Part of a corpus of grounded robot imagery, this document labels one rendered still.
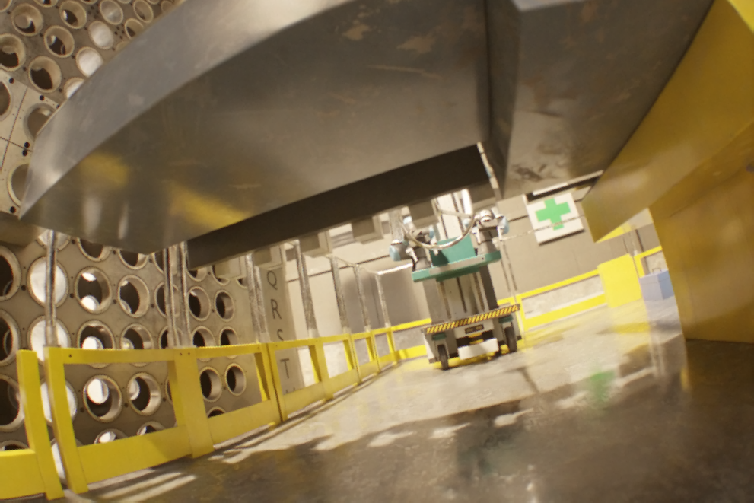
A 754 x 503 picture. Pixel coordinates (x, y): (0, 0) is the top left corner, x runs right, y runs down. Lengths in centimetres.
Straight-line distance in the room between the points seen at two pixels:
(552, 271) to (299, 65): 836
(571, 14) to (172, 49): 53
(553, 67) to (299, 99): 35
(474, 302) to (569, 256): 621
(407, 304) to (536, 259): 328
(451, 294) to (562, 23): 247
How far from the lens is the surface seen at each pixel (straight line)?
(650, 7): 47
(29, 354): 103
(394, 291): 869
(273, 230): 109
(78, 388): 200
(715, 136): 59
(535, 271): 856
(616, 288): 343
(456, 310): 272
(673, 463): 67
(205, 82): 49
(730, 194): 106
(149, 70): 61
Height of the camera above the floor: 34
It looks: 18 degrees up
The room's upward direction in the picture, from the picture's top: 12 degrees counter-clockwise
